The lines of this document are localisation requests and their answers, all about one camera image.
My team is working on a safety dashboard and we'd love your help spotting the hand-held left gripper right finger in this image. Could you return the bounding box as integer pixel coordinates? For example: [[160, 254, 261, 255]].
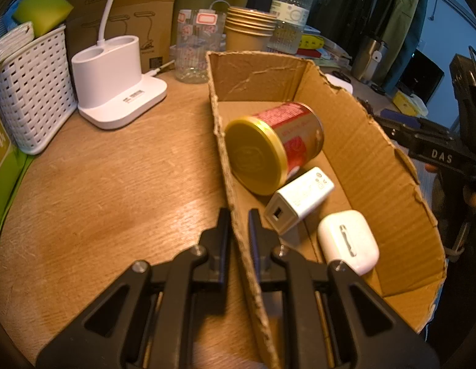
[[249, 209, 440, 369]]

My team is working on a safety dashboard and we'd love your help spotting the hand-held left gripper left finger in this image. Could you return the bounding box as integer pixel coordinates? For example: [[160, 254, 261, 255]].
[[36, 208, 231, 369]]

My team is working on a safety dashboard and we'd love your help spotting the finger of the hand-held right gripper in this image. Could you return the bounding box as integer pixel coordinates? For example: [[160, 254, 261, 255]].
[[389, 126, 476, 172], [376, 109, 454, 141]]

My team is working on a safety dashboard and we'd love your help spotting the cardboard box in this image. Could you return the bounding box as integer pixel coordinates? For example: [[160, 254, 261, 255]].
[[205, 50, 448, 369]]

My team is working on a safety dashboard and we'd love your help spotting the white charger plug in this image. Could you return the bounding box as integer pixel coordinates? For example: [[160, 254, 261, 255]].
[[264, 166, 335, 236]]

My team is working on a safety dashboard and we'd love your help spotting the red and gold tin can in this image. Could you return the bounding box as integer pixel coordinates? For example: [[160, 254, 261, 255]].
[[224, 102, 325, 196]]

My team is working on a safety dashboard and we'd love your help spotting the white earbuds case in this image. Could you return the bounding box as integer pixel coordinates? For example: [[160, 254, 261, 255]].
[[318, 209, 380, 275]]

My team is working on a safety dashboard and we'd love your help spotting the person's right hand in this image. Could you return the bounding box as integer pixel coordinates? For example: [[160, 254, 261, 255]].
[[424, 161, 476, 220]]

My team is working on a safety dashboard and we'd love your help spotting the black computer monitor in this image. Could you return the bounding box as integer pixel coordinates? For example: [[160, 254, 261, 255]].
[[399, 50, 445, 104]]

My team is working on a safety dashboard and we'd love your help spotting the steel travel tumbler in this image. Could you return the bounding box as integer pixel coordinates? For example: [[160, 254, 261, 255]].
[[351, 36, 389, 84]]

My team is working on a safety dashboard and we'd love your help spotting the white book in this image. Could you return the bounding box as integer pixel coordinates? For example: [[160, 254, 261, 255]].
[[318, 40, 354, 67]]

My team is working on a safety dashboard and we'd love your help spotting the teal curtain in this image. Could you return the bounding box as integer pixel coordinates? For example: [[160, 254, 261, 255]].
[[409, 0, 432, 58]]

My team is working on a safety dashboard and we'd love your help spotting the yellow wipes packet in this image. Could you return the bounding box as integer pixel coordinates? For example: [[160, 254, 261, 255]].
[[299, 34, 325, 50]]

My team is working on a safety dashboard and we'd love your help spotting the clear plastic water bottle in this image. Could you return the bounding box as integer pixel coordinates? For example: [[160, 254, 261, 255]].
[[269, 0, 313, 54]]

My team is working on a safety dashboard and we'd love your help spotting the stack of brown paper cups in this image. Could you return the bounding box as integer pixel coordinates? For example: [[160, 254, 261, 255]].
[[224, 6, 279, 52]]

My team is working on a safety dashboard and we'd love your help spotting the white desk lamp base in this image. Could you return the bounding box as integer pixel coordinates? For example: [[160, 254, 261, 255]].
[[71, 0, 167, 129]]

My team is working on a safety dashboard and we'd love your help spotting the clear glass with stickers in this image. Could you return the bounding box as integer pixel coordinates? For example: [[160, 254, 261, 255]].
[[174, 8, 227, 84]]

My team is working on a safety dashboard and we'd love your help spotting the brown printed lamp carton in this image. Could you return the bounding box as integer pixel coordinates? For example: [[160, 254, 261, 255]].
[[61, 0, 185, 73]]

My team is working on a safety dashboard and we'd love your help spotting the green packet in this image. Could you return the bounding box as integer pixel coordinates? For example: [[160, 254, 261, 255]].
[[0, 96, 31, 247]]

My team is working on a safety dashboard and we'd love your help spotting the white woven plastic basket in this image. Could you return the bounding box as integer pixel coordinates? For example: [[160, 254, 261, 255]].
[[0, 25, 79, 155]]

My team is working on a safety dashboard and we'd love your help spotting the white folded cloth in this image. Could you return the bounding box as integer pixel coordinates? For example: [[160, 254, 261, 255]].
[[0, 21, 35, 66]]

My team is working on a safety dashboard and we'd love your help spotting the green sponge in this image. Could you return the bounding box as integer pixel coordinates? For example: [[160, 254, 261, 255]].
[[13, 0, 74, 36]]

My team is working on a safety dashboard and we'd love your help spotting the blue cloth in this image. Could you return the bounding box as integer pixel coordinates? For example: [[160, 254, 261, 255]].
[[0, 0, 21, 43]]

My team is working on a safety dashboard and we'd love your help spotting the white cable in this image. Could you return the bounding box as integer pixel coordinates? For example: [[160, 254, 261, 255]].
[[148, 59, 175, 78]]

